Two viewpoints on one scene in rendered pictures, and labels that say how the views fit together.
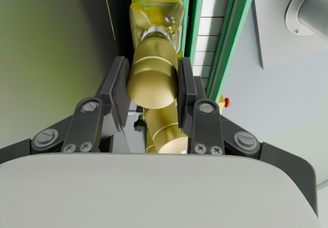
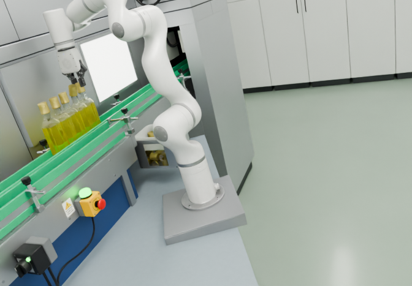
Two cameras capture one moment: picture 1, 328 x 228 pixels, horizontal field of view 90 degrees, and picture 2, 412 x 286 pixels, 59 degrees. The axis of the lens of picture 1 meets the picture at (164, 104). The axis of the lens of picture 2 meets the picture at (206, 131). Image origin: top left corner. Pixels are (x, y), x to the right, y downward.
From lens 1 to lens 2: 177 cm
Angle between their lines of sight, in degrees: 109
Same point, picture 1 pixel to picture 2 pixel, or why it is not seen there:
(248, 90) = (148, 275)
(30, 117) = (52, 92)
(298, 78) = (213, 264)
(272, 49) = (173, 220)
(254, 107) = not seen: outside the picture
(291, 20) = (185, 201)
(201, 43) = not seen: hidden behind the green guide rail
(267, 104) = not seen: outside the picture
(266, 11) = (169, 200)
